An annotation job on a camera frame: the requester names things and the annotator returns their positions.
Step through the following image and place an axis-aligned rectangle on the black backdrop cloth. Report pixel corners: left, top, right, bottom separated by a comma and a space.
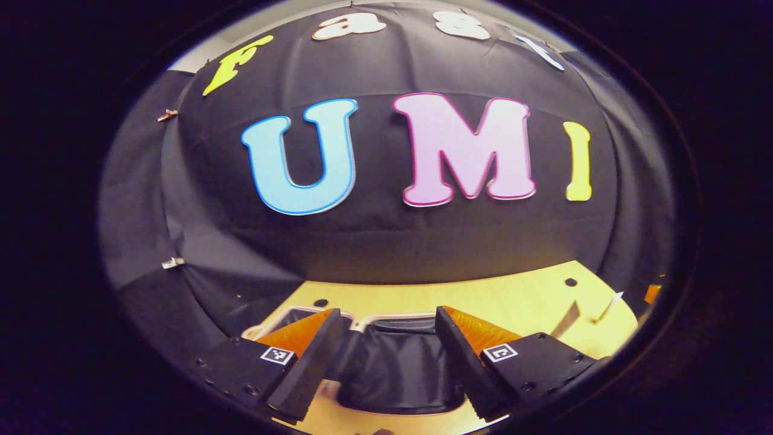
97, 0, 677, 363

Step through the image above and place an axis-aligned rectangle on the pink suitcase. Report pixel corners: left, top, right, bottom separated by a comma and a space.
242, 305, 478, 417

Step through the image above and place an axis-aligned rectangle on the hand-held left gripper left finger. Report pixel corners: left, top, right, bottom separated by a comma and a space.
193, 308, 344, 423

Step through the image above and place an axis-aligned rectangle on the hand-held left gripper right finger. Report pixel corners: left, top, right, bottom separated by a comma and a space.
434, 306, 608, 423

